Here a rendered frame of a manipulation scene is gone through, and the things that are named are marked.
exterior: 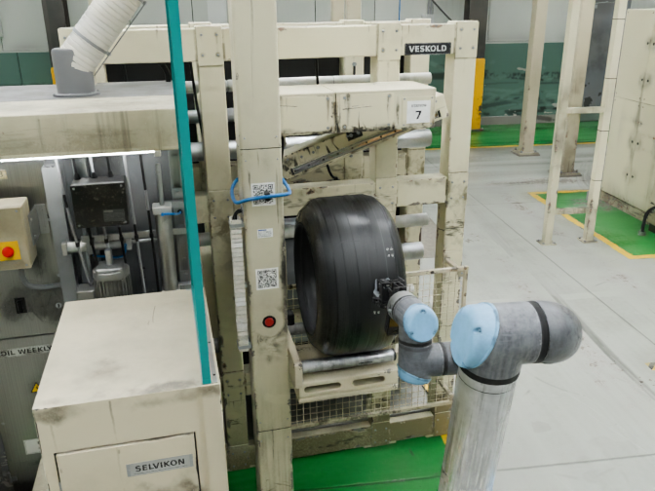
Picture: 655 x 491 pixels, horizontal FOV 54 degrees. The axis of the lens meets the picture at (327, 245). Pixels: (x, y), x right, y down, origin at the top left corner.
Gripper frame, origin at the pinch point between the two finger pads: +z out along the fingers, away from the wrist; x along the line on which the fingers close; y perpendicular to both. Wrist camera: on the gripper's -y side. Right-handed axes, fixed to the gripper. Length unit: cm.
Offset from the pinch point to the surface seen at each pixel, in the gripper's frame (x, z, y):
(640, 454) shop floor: -149, 54, -116
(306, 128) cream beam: 12, 40, 49
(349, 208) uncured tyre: 3.9, 17.8, 23.7
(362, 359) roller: 1.5, 16.4, -29.6
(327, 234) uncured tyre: 13.6, 10.2, 17.7
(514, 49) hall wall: -537, 873, 117
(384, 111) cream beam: -16, 40, 54
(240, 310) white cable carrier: 41.6, 22.9, -8.6
